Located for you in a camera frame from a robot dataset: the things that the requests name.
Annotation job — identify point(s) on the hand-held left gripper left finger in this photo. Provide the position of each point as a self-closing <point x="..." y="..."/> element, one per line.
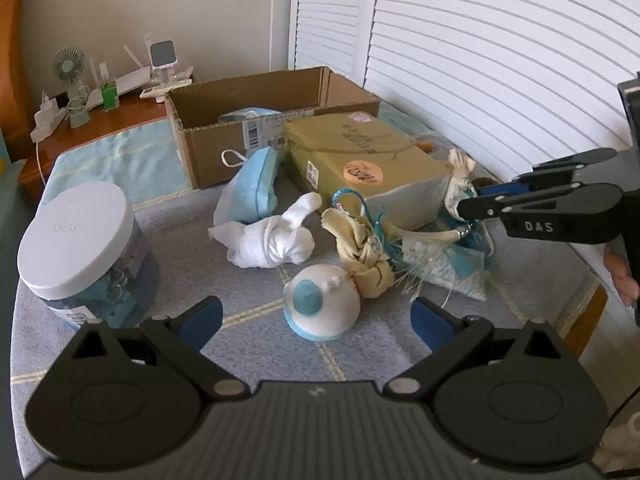
<point x="200" y="317"/>

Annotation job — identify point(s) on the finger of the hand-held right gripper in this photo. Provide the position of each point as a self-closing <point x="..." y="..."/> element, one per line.
<point x="575" y="160"/>
<point x="550" y="215"/>

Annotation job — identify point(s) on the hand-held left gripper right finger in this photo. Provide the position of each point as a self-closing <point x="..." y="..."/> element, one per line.
<point x="432" y="324"/>

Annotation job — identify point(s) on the clear bag with blue ribbon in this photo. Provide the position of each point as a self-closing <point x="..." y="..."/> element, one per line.
<point x="450" y="270"/>

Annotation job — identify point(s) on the cream knotted cloth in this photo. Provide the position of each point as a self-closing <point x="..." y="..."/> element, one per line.
<point x="460" y="170"/>

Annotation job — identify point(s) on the white knotted sock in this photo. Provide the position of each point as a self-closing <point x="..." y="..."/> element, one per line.
<point x="270" y="245"/>

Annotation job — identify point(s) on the white blue round plush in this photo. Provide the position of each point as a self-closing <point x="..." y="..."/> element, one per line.
<point x="330" y="310"/>

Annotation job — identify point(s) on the cream braided cloth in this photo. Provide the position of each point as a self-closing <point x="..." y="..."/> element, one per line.
<point x="357" y="250"/>

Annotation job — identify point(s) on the brown cardboard box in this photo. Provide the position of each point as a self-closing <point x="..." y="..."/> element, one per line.
<point x="210" y="155"/>

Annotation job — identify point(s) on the person's right hand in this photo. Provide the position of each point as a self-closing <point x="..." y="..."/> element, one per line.
<point x="620" y="275"/>

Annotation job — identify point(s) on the blue grey patchwork blanket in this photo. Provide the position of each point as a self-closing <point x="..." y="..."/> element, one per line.
<point x="175" y="270"/>

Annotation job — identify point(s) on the white louvered shutters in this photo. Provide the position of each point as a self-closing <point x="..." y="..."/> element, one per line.
<point x="475" y="60"/>

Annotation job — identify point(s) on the blue face mask pack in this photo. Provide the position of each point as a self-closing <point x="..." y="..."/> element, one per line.
<point x="255" y="185"/>

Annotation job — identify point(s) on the clear jar with white lid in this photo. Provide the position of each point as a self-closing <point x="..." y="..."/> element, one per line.
<point x="75" y="230"/>

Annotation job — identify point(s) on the yellow paper box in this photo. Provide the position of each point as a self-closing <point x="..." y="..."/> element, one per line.
<point x="350" y="160"/>

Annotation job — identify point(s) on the wooden nightstand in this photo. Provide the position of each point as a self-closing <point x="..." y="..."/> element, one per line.
<point x="125" y="112"/>

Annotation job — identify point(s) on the small white remote control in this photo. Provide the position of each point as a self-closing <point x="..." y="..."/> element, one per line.
<point x="155" y="93"/>

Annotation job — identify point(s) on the long white remote control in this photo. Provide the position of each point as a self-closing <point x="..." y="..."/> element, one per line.
<point x="179" y="82"/>

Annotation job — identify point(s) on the green liquid bottle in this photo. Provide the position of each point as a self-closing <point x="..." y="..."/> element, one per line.
<point x="108" y="95"/>

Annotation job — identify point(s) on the white power strip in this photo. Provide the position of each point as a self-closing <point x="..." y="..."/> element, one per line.
<point x="47" y="125"/>

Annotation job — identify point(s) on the white router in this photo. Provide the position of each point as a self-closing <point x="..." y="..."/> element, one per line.
<point x="132" y="80"/>

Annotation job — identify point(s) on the white device with grey screen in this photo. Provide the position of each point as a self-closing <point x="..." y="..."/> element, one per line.
<point x="162" y="52"/>

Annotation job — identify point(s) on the small green desk fan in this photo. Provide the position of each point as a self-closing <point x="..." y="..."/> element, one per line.
<point x="67" y="67"/>

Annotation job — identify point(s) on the wooden headboard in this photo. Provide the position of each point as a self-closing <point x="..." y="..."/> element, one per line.
<point x="12" y="35"/>

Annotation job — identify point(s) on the wooden platform frame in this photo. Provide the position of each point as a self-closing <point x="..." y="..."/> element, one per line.
<point x="587" y="320"/>

